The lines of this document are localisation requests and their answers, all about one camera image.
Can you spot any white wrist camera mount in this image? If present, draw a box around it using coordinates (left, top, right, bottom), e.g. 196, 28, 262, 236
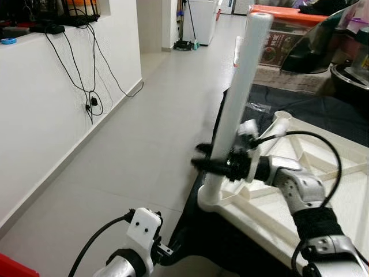
126, 209, 163, 257
236, 119, 261, 184

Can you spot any red plastic stool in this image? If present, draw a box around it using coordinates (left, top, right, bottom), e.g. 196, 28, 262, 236
0, 252, 41, 277

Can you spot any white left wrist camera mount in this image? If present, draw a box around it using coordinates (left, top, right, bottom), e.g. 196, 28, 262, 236
126, 209, 163, 257

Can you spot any black adapter cable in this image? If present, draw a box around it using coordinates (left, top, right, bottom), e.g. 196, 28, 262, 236
45, 29, 104, 125

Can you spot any black tablecloth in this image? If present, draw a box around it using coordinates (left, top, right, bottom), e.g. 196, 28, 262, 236
156, 85, 369, 277

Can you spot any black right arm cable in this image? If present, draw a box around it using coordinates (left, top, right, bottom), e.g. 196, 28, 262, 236
254, 130, 369, 277

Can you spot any beige patterned bench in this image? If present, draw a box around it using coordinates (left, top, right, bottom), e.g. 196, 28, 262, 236
254, 63, 335, 93

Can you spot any crumpled clear tape strip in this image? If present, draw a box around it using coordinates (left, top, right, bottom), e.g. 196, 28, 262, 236
245, 101, 272, 113

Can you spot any white plastic children table top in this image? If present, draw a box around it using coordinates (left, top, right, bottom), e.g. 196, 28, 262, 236
198, 111, 369, 275

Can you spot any long black wall cable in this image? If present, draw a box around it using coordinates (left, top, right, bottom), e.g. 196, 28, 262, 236
86, 23, 145, 98

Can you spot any white household appliance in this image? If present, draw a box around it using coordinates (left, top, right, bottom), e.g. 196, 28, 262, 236
187, 0, 219, 46

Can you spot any black router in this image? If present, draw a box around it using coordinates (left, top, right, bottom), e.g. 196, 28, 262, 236
29, 22, 67, 34

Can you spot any dark green round lid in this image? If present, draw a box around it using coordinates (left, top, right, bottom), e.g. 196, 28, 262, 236
356, 26, 369, 47

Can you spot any black wire basket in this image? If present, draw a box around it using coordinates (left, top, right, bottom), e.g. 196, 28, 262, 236
52, 0, 101, 27

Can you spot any white plastic table leg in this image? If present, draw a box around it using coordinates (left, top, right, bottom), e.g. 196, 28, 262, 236
199, 13, 273, 205

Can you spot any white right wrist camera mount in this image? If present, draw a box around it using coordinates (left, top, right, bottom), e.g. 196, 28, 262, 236
236, 119, 261, 184

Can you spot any grey clear plastic container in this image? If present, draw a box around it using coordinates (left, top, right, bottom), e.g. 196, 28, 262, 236
349, 43, 369, 73

